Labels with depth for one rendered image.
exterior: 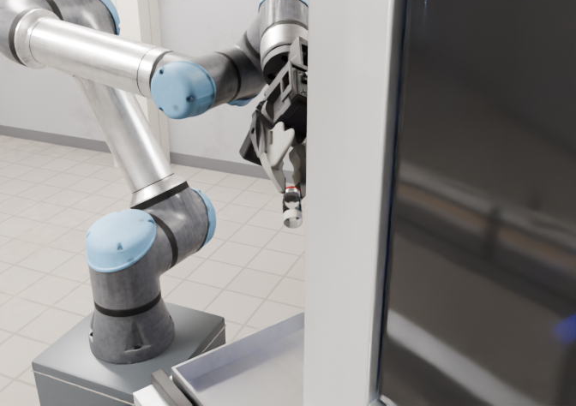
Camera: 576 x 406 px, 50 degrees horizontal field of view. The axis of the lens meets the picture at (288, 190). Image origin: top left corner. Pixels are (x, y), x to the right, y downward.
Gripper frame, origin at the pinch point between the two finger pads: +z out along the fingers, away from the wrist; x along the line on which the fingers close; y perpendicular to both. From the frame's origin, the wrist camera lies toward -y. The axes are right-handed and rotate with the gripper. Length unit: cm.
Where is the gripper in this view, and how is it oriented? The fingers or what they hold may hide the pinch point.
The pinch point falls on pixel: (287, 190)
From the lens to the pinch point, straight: 72.8
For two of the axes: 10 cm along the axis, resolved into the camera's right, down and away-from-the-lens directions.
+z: 0.5, 7.8, -6.3
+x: 8.5, 3.0, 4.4
